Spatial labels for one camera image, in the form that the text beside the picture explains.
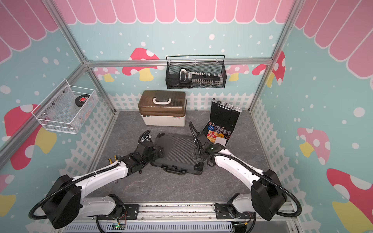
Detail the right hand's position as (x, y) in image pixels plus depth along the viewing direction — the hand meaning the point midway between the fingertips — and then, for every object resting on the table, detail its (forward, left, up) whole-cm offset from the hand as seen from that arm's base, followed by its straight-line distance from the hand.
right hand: (201, 151), depth 85 cm
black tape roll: (+19, +66, +25) cm, 73 cm away
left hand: (+1, +27, -1) cm, 27 cm away
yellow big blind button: (+18, -15, -8) cm, 25 cm away
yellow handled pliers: (-1, +57, -9) cm, 58 cm away
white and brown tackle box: (+27, +25, +11) cm, 38 cm away
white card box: (+13, -15, -9) cm, 22 cm away
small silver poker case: (+30, -18, -4) cm, 35 cm away
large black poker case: (-2, +14, -4) cm, 15 cm away
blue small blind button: (+25, -9, -9) cm, 28 cm away
